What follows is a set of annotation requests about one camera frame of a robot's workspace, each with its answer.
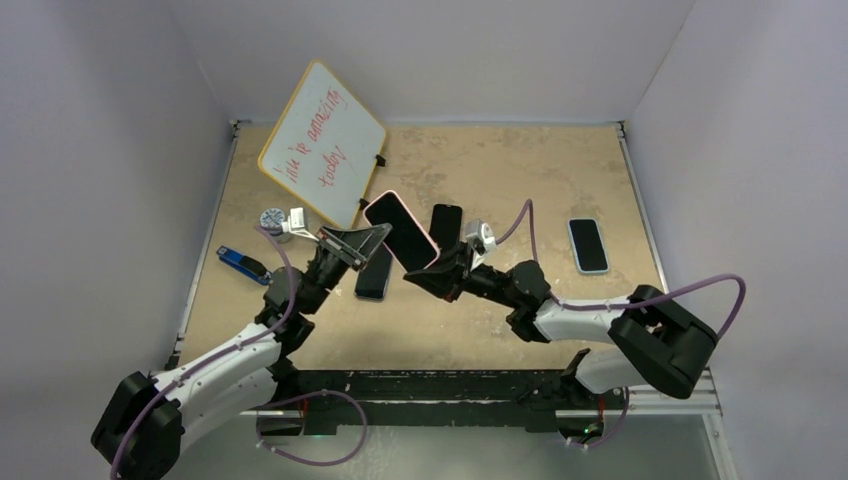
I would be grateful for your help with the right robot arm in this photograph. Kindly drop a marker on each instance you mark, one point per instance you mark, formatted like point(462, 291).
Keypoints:
point(650, 339)

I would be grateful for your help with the small grey tape roll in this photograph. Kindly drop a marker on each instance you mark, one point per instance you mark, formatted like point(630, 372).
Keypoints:
point(272, 221)

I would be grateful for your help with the white board yellow frame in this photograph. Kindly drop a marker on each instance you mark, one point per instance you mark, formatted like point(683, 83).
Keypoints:
point(324, 147)

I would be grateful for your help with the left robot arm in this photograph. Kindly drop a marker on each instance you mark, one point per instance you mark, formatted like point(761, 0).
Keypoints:
point(151, 419)

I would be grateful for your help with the phone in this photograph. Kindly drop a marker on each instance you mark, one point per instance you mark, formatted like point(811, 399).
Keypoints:
point(446, 225)
point(587, 245)
point(407, 241)

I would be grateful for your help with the phone in blue case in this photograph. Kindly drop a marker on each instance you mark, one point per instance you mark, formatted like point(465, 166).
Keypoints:
point(587, 245)

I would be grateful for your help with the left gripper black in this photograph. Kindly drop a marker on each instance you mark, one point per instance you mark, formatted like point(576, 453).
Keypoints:
point(357, 246)

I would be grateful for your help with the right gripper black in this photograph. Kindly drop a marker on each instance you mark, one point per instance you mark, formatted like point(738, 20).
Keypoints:
point(449, 277)

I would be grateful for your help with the black phone case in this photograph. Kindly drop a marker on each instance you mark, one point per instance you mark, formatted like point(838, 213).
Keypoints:
point(372, 281)

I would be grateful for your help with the blue black stapler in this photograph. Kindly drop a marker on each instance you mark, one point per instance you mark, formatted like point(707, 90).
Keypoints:
point(244, 264)

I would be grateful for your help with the aluminium frame rail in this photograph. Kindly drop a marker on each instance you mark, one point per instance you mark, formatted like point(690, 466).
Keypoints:
point(645, 400)

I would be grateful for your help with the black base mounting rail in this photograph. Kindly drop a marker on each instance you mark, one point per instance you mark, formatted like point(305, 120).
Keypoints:
point(536, 401)

